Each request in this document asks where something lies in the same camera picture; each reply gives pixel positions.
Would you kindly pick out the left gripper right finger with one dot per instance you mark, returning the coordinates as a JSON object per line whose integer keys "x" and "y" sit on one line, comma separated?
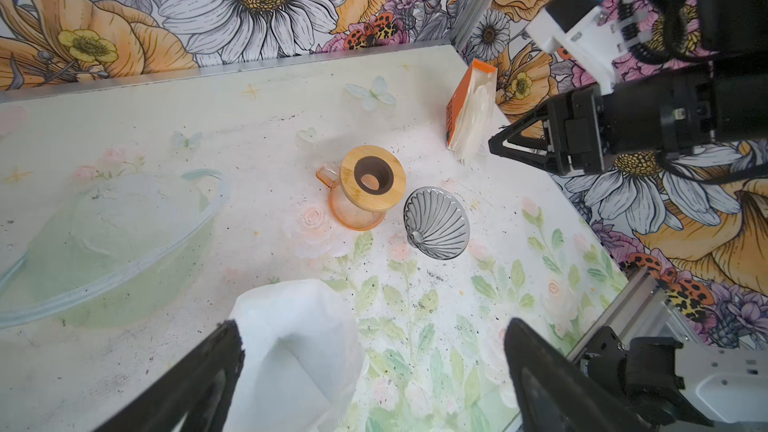
{"x": 553, "y": 394}

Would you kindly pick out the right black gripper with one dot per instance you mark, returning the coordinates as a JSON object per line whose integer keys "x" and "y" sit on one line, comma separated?
{"x": 671, "y": 112}

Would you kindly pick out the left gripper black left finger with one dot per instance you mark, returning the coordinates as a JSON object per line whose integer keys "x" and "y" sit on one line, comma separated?
{"x": 195, "y": 394}

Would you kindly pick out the coffee filter pack orange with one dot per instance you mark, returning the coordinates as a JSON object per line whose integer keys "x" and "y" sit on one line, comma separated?
{"x": 470, "y": 109}

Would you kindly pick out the white paper coffee filter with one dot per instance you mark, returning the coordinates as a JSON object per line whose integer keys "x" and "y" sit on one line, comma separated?
{"x": 303, "y": 358}

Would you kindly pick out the grey ribbed dripper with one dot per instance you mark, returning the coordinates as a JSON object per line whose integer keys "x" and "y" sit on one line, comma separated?
{"x": 436, "y": 224}

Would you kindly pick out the wooden ring holder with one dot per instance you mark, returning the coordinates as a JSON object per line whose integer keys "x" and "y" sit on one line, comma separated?
{"x": 372, "y": 178}

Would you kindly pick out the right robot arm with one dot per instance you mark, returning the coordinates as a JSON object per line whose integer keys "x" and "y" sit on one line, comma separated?
{"x": 660, "y": 379}

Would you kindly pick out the orange glass pitcher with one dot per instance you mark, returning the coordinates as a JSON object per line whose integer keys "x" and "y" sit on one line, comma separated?
{"x": 345, "y": 211}

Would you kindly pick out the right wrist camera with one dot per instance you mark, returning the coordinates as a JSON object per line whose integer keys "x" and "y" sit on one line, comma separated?
{"x": 583, "y": 29}

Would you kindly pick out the aluminium front rail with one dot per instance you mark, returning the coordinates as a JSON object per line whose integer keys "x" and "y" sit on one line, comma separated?
{"x": 641, "y": 309}

